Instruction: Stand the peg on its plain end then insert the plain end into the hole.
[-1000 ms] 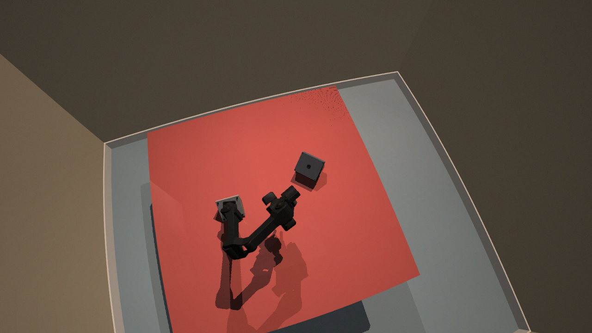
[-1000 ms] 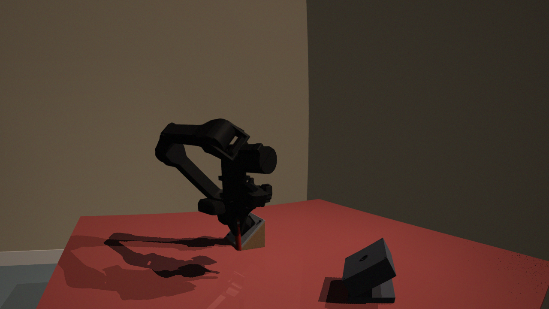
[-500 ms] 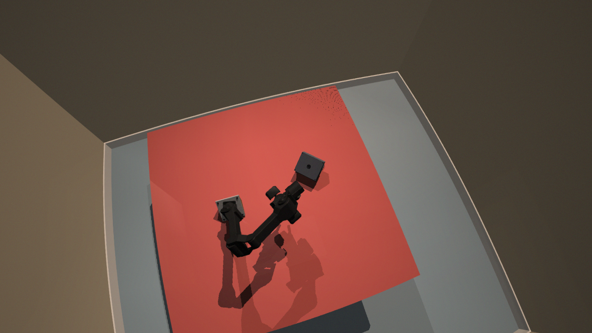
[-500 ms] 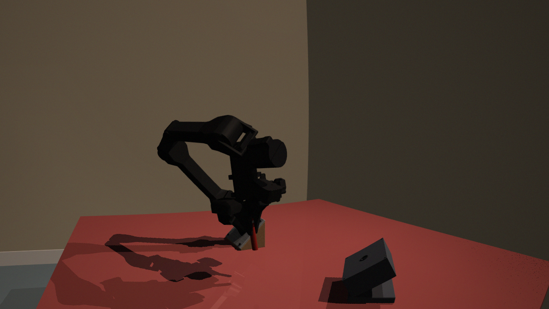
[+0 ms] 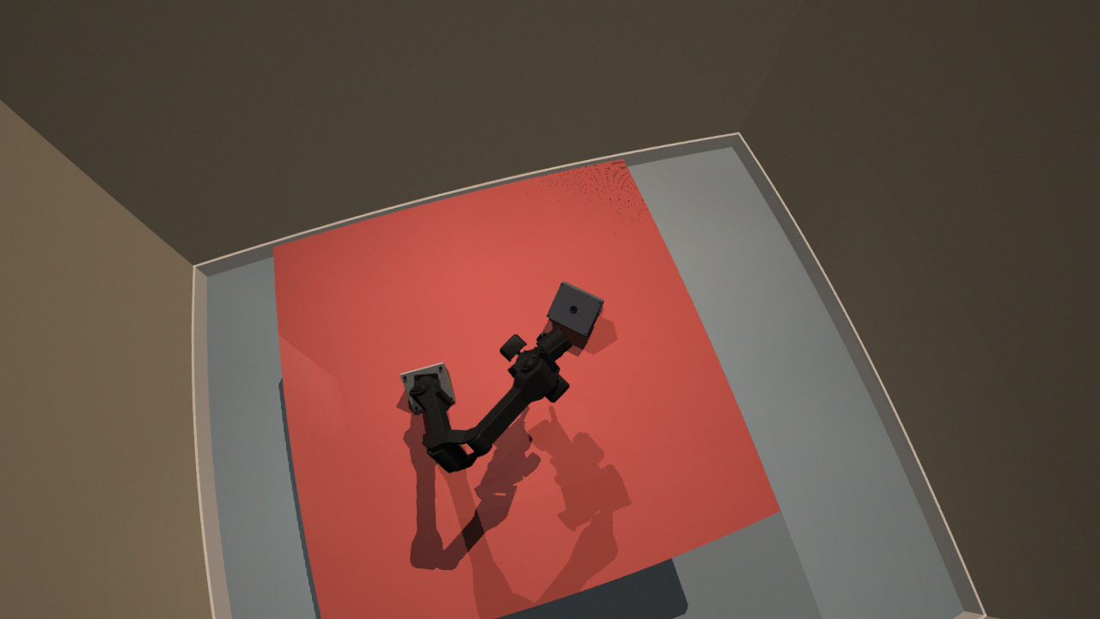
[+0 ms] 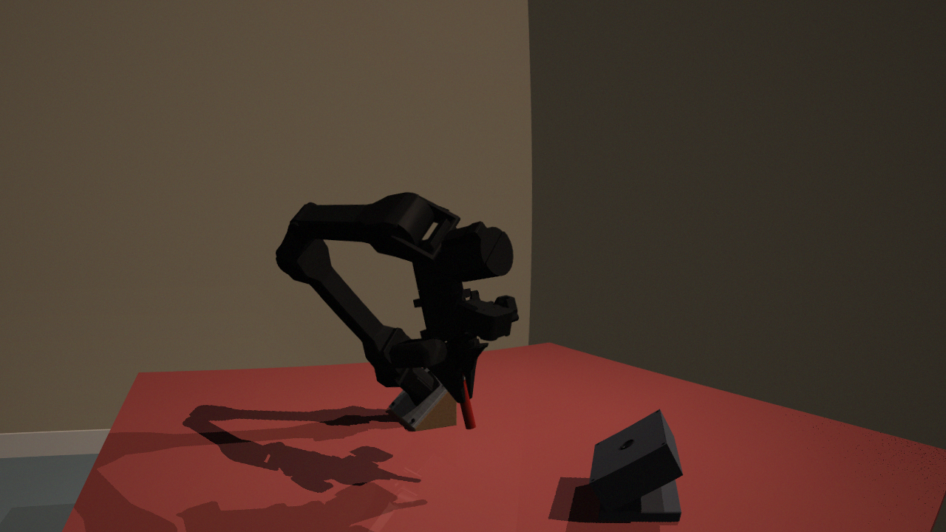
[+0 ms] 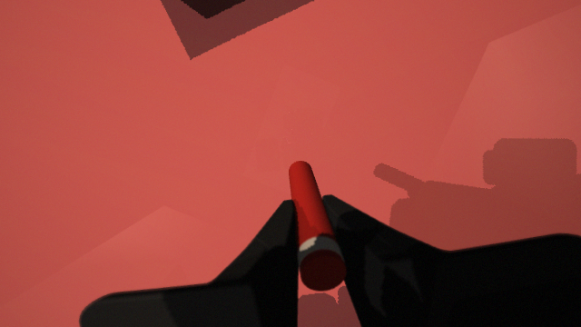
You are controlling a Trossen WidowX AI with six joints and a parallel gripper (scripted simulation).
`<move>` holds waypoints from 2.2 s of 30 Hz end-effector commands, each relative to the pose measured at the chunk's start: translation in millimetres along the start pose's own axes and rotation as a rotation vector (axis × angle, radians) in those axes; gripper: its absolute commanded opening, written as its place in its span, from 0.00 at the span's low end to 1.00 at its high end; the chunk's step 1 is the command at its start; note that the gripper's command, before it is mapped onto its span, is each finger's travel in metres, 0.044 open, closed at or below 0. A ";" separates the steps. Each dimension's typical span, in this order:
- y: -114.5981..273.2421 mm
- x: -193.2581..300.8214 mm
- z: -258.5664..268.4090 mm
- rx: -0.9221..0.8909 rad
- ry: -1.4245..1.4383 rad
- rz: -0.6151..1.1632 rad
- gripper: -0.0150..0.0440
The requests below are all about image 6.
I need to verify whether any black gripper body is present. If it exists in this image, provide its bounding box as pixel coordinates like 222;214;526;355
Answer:
389;282;480;369

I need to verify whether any red peg with white band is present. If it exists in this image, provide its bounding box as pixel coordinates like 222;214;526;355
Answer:
460;372;476;429

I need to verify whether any dark grey sloped panel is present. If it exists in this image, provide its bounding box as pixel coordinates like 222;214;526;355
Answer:
589;409;683;522

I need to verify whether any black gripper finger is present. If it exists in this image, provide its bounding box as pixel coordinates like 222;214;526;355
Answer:
427;353;467;403
458;343;489;399

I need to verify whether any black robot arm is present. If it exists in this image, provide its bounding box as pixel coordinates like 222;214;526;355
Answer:
276;192;519;406

